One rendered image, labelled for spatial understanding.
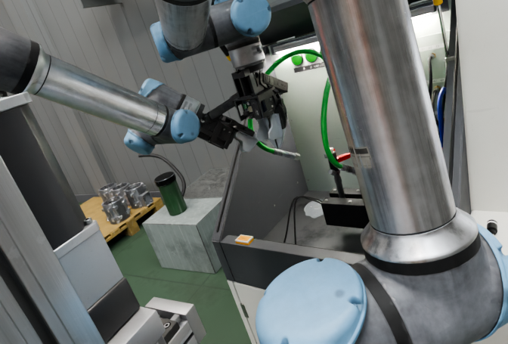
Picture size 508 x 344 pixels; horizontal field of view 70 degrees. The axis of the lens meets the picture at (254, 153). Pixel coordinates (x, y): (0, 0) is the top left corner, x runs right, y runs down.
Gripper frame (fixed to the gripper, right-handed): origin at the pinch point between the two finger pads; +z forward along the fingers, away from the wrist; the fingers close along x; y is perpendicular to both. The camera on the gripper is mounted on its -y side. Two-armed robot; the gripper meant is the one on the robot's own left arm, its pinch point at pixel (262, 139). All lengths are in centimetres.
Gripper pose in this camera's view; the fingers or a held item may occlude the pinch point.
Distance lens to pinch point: 103.9
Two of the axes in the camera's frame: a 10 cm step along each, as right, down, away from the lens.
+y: -4.1, 9.1, -0.9
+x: 2.3, 0.1, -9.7
